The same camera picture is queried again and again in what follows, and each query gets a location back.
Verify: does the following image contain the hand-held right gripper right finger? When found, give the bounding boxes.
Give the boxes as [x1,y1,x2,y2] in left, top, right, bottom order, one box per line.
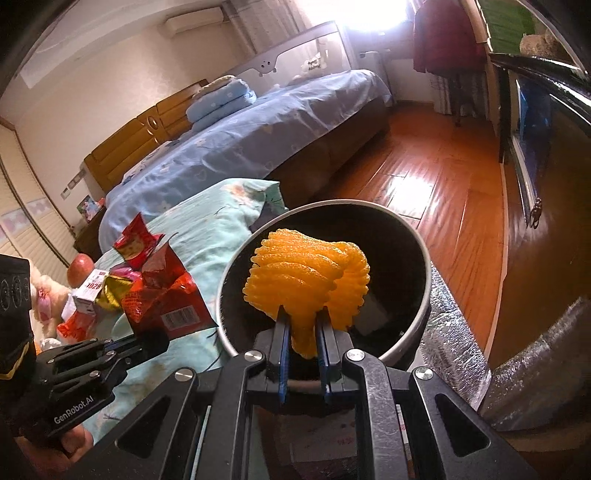
[317,307,541,480]

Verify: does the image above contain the black round trash bin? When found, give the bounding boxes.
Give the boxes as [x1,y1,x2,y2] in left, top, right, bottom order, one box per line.
[216,199,433,371]

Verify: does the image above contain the light teal printed blanket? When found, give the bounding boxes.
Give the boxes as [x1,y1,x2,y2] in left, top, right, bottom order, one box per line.
[88,178,290,444]

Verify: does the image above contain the white sliding wardrobe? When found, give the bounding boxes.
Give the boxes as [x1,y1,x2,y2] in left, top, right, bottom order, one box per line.
[0,122,77,296]

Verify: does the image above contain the folded blue quilt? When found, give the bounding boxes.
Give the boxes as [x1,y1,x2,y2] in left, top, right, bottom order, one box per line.
[186,76,257,126]

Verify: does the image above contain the pink candy wrapper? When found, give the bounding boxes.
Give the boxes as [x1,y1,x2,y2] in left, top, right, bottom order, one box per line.
[111,265,145,283]

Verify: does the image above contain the green stacked boxes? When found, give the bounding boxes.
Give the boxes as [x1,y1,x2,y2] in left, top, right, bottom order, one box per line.
[479,0,537,52]

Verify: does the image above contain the red barcode snack wrapper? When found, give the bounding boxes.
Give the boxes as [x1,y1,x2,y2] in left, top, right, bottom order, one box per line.
[121,242,219,341]

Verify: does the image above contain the red cookie snack wrapper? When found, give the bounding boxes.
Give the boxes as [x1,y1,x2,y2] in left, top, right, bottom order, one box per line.
[113,212,167,271]

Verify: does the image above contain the grey bed guard rail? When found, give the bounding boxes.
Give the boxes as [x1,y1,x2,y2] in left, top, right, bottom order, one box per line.
[226,21,359,91]

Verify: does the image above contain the hanging dark red clothes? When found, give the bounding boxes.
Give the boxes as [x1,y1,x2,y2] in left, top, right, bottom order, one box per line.
[412,0,490,75]

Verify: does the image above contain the white floor appliance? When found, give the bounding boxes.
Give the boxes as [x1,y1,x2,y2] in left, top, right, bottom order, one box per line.
[360,51,394,94]

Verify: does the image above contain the silver foil mat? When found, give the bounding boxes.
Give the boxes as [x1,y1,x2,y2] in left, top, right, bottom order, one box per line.
[406,272,591,431]

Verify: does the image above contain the person's left hand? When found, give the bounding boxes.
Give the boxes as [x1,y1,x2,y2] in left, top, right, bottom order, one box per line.
[14,422,96,480]

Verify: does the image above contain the red milk carton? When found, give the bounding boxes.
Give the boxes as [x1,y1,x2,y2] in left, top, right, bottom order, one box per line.
[58,269,112,342]

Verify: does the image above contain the dark wooden cabinet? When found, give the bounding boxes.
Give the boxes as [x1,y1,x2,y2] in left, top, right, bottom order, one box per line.
[488,51,591,228]

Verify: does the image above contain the photo frame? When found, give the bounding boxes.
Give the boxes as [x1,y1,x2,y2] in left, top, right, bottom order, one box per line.
[76,195,100,223]

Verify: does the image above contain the wall switch panel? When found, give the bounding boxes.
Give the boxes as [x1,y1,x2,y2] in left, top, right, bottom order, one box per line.
[60,168,88,200]

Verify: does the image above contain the beige plush toy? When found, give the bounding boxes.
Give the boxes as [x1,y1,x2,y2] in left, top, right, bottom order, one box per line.
[519,33,562,59]

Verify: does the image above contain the white air conditioner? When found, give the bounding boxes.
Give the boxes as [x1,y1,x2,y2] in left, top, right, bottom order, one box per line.
[165,6,225,37]

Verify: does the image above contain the wooden nightstand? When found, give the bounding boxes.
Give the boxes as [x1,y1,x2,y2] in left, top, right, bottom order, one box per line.
[74,203,110,260]

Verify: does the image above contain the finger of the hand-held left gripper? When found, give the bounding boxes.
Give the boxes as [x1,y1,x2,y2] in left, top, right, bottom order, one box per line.
[50,330,170,394]
[36,335,140,366]

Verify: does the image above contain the wooden headboard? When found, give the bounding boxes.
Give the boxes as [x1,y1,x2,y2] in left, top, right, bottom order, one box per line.
[83,79,211,195]

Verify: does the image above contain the red apple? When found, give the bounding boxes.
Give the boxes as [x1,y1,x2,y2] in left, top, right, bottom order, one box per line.
[67,253,96,287]

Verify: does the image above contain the orange foam fruit net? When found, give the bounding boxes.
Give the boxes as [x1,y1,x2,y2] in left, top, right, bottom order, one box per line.
[243,229,372,361]

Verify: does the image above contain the printed cardboard box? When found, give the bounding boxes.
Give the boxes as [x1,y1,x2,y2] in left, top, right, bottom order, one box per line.
[252,401,411,480]

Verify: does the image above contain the cream teddy bear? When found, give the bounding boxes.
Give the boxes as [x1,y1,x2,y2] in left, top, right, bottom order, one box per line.
[28,272,71,325]

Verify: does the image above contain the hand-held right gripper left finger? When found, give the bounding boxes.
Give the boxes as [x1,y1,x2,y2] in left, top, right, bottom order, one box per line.
[62,307,293,480]

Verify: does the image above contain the bed with blue sheet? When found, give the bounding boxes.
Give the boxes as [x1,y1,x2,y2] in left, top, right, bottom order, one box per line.
[98,69,396,247]

